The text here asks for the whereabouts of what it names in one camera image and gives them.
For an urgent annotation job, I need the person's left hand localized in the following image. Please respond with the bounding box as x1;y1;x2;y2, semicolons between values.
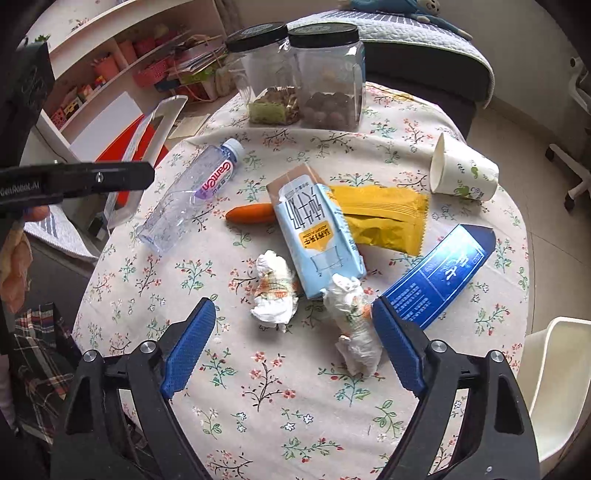
0;204;51;315

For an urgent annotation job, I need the plaid cloth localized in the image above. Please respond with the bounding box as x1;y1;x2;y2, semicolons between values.
9;302;139;462

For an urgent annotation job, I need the white quilted cover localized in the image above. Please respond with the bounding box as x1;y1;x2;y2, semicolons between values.
286;7;497;109

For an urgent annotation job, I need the pink plastic basket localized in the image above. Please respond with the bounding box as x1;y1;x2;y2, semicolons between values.
134;61;174;88

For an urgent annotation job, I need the white plastic bin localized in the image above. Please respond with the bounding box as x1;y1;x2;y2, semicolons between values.
516;317;591;467

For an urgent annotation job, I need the blue plush monkey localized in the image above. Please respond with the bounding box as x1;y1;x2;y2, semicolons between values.
339;0;474;40

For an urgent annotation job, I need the striped quilted mat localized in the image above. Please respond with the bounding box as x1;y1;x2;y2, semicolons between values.
25;205;102;261

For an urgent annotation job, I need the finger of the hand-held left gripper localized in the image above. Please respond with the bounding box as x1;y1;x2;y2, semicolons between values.
46;161;156;200

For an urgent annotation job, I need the stack of papers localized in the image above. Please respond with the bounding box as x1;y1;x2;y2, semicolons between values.
170;33;232;86

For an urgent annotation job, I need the white board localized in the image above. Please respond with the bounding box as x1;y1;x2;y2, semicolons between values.
69;91;148;162

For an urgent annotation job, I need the orange carrot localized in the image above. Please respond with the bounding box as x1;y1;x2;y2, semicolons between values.
225;203;277;225

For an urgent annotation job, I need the clear plastic bottle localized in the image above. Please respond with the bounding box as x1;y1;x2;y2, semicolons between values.
136;138;245;254

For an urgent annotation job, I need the white tissue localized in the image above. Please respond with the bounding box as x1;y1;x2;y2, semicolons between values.
249;250;298;333
322;273;384;376

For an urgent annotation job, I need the beige paper sheet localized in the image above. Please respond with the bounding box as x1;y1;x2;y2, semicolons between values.
168;113;211;139

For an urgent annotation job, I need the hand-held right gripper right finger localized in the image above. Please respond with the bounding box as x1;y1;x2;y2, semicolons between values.
372;296;541;480

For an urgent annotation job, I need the white grey office chair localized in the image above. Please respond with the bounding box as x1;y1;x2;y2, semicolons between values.
545;58;591;213

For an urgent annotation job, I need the white shelf unit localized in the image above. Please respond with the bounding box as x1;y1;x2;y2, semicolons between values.
28;0;241;162

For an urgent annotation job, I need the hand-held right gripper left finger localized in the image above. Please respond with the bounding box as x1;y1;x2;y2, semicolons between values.
50;298;218;480

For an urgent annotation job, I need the yellow snack packet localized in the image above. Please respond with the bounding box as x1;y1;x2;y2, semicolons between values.
328;185;431;257

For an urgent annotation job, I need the floral tablecloth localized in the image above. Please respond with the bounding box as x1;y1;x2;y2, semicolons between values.
71;80;532;480

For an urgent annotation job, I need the light blue milk carton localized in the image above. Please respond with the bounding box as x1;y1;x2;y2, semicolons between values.
266;164;368;301

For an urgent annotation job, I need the clear jar with brown balls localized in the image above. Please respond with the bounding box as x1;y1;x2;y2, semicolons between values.
287;22;366;132

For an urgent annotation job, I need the blue box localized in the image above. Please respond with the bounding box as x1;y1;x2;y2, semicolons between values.
379;224;496;330

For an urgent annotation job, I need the white paper cup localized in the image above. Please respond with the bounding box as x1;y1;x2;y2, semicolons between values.
429;132;500;201

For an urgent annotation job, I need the clear jar with nuts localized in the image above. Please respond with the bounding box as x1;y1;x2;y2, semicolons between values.
225;22;301;127

